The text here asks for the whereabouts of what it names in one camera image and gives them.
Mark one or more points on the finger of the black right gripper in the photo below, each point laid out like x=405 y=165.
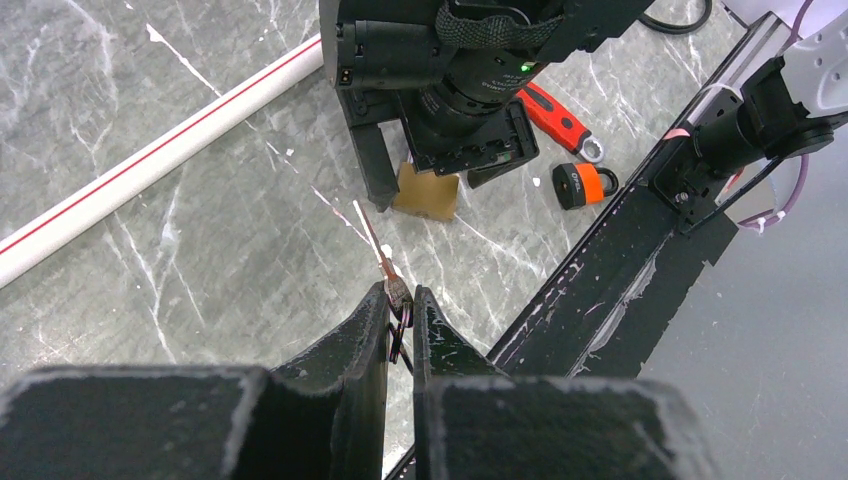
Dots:
x=478 y=174
x=375 y=164

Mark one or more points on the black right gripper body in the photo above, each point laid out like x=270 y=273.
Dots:
x=450 y=71

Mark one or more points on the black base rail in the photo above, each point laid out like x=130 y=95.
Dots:
x=608 y=303

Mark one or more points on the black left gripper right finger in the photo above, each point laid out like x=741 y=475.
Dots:
x=472 y=421

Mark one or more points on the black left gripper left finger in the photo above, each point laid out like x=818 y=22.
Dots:
x=320 y=415

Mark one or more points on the white PVC pipe frame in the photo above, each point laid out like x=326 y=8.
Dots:
x=56 y=227

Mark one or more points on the red handled adjustable wrench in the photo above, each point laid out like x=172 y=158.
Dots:
x=555 y=120

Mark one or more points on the small orange black padlock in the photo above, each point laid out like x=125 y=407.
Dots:
x=580 y=185

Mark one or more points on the brass padlock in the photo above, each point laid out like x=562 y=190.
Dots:
x=426 y=195

